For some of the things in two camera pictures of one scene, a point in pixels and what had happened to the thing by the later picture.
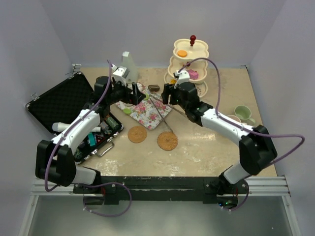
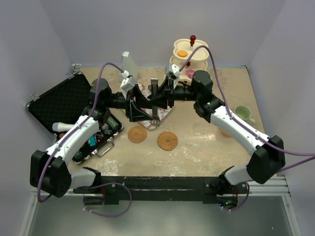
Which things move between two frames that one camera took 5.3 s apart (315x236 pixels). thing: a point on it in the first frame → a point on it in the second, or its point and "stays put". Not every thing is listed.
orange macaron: [182, 53] stays put
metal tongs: [151, 98] → [155, 118]
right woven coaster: [167, 140] stays put
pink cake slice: [193, 74] stays put
